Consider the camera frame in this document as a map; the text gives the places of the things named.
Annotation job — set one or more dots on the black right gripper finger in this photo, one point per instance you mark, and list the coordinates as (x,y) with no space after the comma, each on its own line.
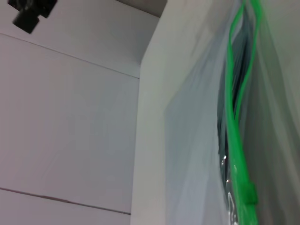
(26,20)

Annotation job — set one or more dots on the clear document bag green zipper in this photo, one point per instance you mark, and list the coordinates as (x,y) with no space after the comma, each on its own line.
(234,145)

